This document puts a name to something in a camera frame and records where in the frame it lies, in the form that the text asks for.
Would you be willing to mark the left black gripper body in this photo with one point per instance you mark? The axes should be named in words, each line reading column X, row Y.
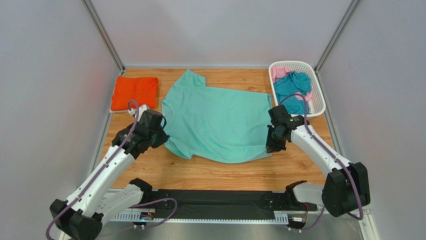
column 158, row 138

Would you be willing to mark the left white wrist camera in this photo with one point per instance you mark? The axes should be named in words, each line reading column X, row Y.
column 137, row 113

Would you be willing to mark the right aluminium corner post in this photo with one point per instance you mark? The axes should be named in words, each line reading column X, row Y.
column 348, row 14

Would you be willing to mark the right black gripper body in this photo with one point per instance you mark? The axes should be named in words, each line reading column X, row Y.
column 276, row 139

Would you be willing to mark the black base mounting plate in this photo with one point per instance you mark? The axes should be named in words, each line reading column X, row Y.
column 222, row 204

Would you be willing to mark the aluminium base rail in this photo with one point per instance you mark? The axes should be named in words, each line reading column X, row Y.
column 207, row 205

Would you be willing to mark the pink t-shirt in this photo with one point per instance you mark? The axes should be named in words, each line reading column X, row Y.
column 279, row 71

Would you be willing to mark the teal blue t-shirt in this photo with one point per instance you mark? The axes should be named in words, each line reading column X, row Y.
column 293, row 104

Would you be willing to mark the aluminium corner post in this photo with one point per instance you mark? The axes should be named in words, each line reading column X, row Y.
column 93, row 14
column 348, row 14

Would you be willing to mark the mint green t-shirt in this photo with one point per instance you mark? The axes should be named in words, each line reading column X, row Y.
column 223, row 125

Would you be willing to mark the white plastic laundry basket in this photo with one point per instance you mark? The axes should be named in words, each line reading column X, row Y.
column 316, row 106

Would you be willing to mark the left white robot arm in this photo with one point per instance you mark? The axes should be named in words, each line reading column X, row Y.
column 96, row 189

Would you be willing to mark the folded orange t-shirt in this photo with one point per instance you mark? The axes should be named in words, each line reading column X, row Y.
column 143, row 90

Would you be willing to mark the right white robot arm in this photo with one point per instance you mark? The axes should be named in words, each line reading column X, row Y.
column 346, row 186

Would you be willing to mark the left aluminium corner post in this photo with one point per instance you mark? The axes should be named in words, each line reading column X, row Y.
column 93, row 14

